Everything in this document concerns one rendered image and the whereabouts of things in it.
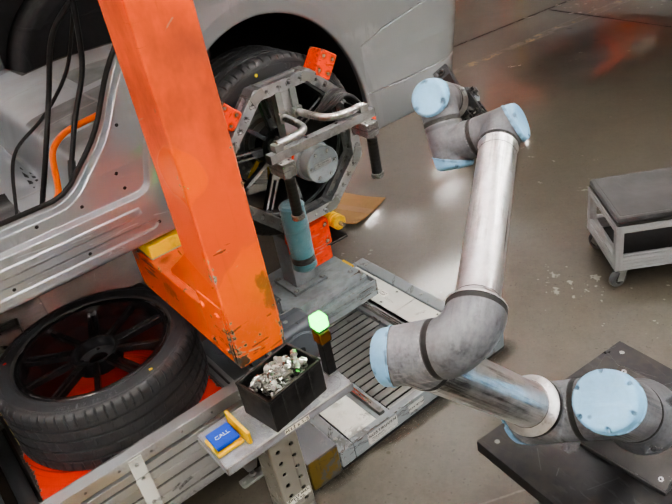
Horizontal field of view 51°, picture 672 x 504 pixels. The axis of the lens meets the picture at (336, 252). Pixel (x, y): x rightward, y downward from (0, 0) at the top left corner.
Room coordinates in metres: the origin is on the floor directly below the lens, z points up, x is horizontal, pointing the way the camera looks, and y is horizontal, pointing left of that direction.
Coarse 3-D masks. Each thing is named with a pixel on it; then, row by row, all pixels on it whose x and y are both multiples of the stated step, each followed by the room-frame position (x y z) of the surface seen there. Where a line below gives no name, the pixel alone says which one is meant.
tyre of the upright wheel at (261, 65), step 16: (240, 48) 2.52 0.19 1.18; (256, 48) 2.49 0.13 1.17; (272, 48) 2.49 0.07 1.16; (224, 64) 2.39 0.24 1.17; (240, 64) 2.33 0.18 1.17; (256, 64) 2.32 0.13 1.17; (272, 64) 2.35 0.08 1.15; (288, 64) 2.38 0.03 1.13; (224, 80) 2.29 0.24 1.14; (240, 80) 2.28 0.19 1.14; (256, 80) 2.31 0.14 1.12; (336, 80) 2.48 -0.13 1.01; (224, 96) 2.24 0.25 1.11; (320, 192) 2.40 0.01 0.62; (256, 224) 2.23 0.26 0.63
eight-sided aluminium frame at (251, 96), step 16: (272, 80) 2.29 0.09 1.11; (288, 80) 2.27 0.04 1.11; (304, 80) 2.30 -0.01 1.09; (320, 80) 2.34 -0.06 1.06; (240, 96) 2.24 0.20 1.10; (256, 96) 2.20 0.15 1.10; (240, 128) 2.16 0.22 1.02; (352, 144) 2.39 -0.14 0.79; (352, 160) 2.38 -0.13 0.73; (336, 176) 2.39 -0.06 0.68; (336, 192) 2.33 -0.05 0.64; (256, 208) 2.20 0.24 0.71; (320, 208) 2.28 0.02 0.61; (272, 224) 2.18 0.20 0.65
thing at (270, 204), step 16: (304, 96) 2.58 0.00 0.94; (320, 96) 2.46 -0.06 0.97; (272, 128) 2.34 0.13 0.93; (320, 128) 2.55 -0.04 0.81; (256, 144) 2.35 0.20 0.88; (336, 144) 2.45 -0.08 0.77; (240, 160) 2.26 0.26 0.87; (256, 176) 2.28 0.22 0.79; (272, 176) 2.32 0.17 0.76; (272, 192) 2.32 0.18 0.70; (304, 192) 2.41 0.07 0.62; (272, 208) 2.30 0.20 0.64
